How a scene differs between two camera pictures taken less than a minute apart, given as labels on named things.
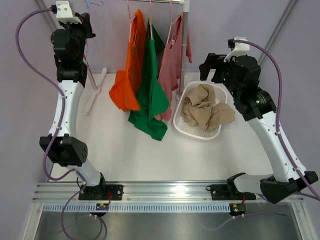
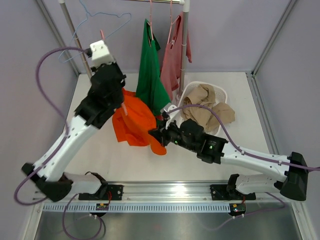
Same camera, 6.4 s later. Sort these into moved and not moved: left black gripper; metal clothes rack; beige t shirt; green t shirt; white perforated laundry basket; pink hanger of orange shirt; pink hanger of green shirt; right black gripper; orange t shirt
Moved: left black gripper; right black gripper; orange t shirt; pink hanger of orange shirt
Not moved: green t shirt; metal clothes rack; pink hanger of green shirt; beige t shirt; white perforated laundry basket
